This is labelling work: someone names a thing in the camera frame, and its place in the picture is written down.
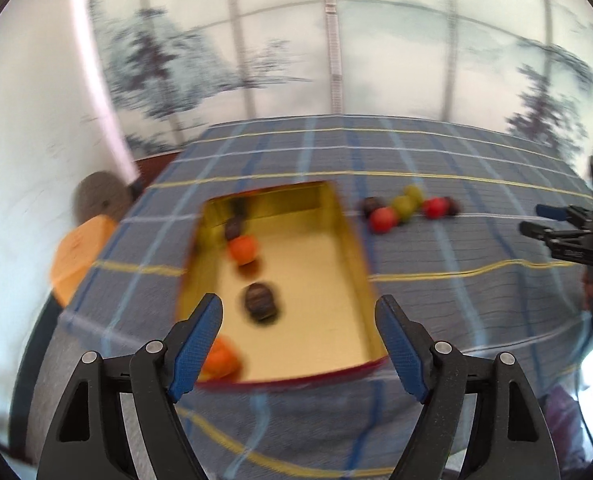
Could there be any small green tomato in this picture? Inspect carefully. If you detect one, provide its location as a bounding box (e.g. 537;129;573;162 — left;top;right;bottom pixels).
404;184;425;206

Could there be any orange tangerine near corner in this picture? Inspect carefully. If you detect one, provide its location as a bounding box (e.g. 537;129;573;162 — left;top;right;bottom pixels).
199;336;242;382

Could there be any blue plaid tablecloth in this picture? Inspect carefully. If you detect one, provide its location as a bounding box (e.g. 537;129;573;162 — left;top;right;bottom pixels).
28;115;593;479

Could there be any gold rectangular tin tray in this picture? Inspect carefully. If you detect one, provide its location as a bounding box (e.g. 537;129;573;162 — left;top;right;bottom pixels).
177;181;385;385

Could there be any landscape painted folding screen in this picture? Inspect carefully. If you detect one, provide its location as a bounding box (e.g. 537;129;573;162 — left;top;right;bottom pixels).
88;0;593;169

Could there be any orange tangerine in tray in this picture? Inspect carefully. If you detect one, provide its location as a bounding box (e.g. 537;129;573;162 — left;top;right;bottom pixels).
227;234;258;266

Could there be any large green tomato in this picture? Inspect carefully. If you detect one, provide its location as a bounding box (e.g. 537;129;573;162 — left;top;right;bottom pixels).
391;195;417;224

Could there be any dark brown passion fruit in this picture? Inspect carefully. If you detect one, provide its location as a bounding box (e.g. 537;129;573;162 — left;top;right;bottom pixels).
243;282;279;322

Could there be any round grey millstone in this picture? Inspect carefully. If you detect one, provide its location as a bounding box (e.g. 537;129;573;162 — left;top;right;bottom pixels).
73;171;133;224

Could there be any small red tomato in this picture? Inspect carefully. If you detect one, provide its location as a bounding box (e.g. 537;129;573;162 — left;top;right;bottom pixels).
423;197;449;220

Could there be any orange stool cushion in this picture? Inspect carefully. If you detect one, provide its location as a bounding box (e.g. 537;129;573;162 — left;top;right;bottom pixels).
50;214;118;308

